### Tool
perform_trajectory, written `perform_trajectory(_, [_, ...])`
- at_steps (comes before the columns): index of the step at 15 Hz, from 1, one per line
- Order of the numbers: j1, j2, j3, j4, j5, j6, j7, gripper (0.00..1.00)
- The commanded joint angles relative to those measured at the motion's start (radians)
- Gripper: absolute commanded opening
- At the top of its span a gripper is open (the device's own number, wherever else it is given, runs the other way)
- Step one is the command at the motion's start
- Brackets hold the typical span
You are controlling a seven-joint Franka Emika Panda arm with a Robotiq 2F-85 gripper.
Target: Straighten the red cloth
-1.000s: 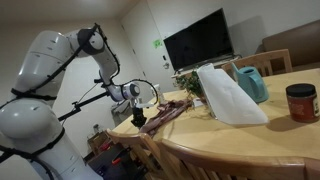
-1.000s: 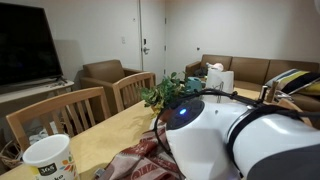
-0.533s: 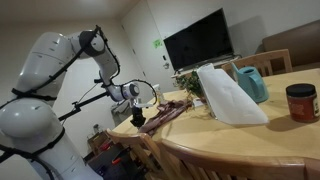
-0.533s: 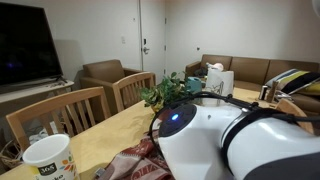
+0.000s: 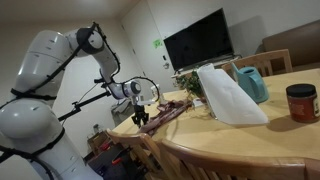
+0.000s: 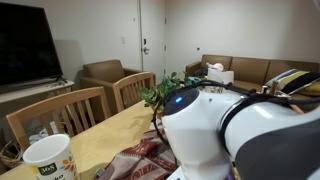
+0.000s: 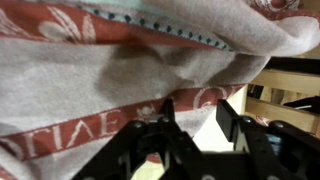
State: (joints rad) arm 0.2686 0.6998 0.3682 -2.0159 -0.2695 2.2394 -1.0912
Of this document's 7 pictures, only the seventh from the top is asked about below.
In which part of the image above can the red patterned kitchen cloth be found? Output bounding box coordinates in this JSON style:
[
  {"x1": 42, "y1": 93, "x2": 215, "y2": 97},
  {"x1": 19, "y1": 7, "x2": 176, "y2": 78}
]
[{"x1": 0, "y1": 0, "x2": 320, "y2": 180}]

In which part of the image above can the light wooden slat chair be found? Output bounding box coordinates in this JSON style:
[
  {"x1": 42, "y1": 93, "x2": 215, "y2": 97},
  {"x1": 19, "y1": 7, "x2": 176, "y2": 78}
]
[{"x1": 244, "y1": 54, "x2": 320, "y2": 139}]

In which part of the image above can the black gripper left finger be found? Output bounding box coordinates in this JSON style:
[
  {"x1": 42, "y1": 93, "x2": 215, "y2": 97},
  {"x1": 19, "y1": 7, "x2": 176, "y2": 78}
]
[{"x1": 71, "y1": 98, "x2": 208, "y2": 180}]

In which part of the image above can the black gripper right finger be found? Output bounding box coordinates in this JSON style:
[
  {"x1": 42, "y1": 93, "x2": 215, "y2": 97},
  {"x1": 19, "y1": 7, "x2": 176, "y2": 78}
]
[{"x1": 215, "y1": 99, "x2": 320, "y2": 180}]

